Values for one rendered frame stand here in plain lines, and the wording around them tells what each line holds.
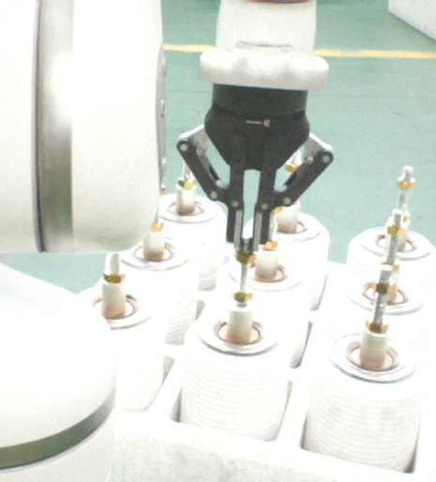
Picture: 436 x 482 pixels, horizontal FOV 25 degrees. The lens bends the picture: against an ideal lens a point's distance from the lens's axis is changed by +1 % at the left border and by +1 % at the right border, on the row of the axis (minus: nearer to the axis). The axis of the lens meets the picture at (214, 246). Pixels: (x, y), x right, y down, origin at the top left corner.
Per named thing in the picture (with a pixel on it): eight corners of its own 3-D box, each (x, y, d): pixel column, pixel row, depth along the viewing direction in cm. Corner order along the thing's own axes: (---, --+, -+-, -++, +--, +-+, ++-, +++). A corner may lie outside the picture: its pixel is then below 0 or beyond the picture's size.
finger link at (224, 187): (245, 181, 80) (239, 235, 82) (209, 178, 80) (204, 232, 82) (244, 188, 78) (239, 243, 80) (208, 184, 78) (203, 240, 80)
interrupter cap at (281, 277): (237, 253, 100) (238, 248, 99) (309, 266, 98) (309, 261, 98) (218, 286, 93) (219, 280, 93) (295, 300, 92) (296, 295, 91)
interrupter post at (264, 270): (256, 268, 97) (259, 240, 96) (279, 273, 97) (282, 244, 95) (250, 279, 95) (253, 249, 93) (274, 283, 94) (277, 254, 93)
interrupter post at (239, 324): (224, 329, 86) (226, 297, 85) (250, 329, 86) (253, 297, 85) (226, 343, 84) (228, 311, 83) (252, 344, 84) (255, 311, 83)
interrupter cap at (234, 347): (194, 313, 88) (194, 307, 88) (275, 315, 89) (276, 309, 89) (198, 359, 82) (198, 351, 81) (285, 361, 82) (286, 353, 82)
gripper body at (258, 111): (316, 44, 77) (303, 154, 81) (211, 36, 77) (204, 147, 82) (321, 70, 71) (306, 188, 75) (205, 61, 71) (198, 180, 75)
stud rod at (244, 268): (233, 314, 84) (239, 238, 81) (236, 310, 85) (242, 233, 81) (244, 317, 84) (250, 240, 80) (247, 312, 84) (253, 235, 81)
